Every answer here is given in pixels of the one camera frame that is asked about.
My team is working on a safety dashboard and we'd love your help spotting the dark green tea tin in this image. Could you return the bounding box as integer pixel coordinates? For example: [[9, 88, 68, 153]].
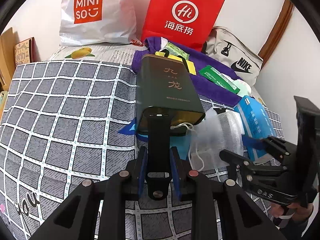
[[136, 54, 206, 135]]

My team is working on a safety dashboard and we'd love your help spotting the blue tissue pack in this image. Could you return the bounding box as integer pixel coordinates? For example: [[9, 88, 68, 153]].
[[234, 96, 276, 164]]

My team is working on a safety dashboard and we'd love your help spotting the green wet wipe packet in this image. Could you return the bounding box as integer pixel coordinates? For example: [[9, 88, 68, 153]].
[[199, 65, 240, 94]]

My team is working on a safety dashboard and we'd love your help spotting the yellow black adidas sock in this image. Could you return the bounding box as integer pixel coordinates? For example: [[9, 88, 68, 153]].
[[155, 49, 196, 75]]

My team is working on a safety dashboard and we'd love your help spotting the light green tissue packet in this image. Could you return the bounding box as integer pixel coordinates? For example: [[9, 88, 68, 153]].
[[162, 42, 189, 60]]

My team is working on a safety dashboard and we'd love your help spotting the person right hand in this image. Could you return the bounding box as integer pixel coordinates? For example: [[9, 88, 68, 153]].
[[268, 203, 313, 222]]

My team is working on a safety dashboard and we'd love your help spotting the grey checked bed sheet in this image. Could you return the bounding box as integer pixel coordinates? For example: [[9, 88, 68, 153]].
[[0, 59, 285, 240]]

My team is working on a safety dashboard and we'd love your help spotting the purple fleece blanket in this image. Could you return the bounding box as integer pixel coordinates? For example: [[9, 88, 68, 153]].
[[131, 36, 241, 107]]

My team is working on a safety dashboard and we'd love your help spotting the beige nike bag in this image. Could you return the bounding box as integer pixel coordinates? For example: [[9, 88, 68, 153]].
[[205, 26, 263, 87]]

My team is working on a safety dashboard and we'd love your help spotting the red haidilao paper bag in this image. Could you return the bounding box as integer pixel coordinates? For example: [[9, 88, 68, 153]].
[[142, 0, 225, 51]]

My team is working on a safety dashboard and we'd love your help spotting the white miniso plastic bag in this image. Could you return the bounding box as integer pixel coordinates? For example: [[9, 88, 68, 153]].
[[59, 0, 137, 46]]

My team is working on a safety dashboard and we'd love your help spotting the brown patterned box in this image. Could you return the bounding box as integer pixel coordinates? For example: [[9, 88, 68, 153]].
[[14, 37, 35, 66]]

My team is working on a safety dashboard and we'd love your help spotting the wooden door frame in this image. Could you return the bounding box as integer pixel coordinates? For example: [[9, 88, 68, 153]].
[[258, 0, 295, 67]]

